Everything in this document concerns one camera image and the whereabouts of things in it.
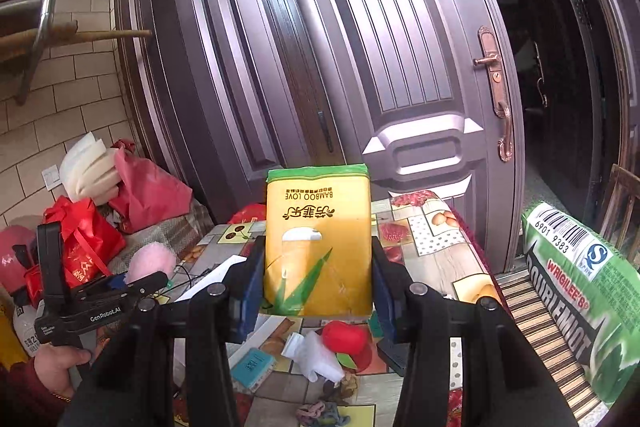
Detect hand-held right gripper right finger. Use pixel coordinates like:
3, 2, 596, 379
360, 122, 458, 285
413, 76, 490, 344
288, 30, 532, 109
370, 242, 581, 427

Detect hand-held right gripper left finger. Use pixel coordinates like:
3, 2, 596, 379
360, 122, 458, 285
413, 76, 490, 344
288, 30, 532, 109
57, 234, 268, 427

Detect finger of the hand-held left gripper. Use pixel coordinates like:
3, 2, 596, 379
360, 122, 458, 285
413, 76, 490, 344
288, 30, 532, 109
122, 271, 169, 304
75, 273, 128, 297

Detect white cardboard box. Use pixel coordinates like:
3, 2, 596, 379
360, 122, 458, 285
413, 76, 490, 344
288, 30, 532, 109
174, 254, 247, 304

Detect red plush apple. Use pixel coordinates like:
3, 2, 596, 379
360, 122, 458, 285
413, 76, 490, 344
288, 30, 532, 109
320, 321, 373, 370

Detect white foam strip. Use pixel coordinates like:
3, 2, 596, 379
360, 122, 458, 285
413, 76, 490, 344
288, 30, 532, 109
281, 331, 347, 384

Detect yellow tissue pack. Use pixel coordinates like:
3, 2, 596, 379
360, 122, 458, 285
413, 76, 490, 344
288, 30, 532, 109
264, 163, 375, 320

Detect person's left forearm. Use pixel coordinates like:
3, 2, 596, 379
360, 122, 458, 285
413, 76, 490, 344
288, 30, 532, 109
0, 359, 76, 427

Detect person's left hand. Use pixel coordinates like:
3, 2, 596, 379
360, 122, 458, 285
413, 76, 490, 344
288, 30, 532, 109
32, 342, 93, 400

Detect white plastic bottle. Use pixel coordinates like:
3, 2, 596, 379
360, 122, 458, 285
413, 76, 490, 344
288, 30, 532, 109
12, 302, 44, 356

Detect red gift bag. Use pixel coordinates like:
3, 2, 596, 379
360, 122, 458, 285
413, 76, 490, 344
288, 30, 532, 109
25, 196, 127, 303

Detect teal sponge block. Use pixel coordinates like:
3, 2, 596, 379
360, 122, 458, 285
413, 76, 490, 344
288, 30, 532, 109
231, 347, 277, 392

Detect fruit print tablecloth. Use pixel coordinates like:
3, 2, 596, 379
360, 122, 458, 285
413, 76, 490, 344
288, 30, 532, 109
170, 189, 506, 427

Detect pink helmet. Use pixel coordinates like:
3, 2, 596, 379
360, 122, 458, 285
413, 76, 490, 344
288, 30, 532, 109
0, 214, 46, 295

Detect pink cloth bag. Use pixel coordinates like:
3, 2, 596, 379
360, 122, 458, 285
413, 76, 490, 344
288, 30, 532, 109
107, 139, 193, 233

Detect red plastic bag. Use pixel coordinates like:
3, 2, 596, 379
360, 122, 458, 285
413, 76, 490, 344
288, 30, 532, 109
227, 203, 268, 226

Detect stack of white foam sheets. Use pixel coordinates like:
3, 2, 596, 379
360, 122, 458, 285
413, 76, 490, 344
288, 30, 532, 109
59, 132, 121, 204

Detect black door bolt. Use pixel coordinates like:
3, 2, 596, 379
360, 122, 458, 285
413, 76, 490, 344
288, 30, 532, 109
317, 109, 335, 152

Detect green gum-print pillow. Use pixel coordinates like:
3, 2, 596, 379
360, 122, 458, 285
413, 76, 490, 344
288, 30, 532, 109
520, 201, 640, 408

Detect purple metal door leaf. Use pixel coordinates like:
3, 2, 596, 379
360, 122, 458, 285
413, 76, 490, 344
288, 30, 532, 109
270, 0, 526, 212
115, 0, 286, 220

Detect wooden stick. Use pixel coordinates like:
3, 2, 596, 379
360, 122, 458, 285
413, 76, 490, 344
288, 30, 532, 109
0, 27, 153, 52

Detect wooden chair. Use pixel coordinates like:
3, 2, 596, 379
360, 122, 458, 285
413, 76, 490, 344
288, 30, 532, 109
597, 164, 640, 269

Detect metal pipe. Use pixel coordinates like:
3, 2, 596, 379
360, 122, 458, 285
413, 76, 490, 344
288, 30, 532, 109
15, 0, 68, 105

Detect open dark door leaf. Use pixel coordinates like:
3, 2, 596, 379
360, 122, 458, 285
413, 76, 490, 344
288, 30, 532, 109
545, 0, 640, 188

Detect black cable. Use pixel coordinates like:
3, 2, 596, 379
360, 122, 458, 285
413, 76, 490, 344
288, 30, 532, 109
167, 259, 213, 295

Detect white wall socket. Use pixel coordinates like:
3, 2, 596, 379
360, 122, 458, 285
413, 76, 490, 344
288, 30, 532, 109
42, 164, 64, 190

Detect braided multicolour cord knot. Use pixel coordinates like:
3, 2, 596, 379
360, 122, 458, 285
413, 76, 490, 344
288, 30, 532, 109
295, 399, 347, 426

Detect copper door handle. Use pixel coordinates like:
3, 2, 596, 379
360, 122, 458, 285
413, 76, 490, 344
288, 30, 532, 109
472, 26, 515, 162

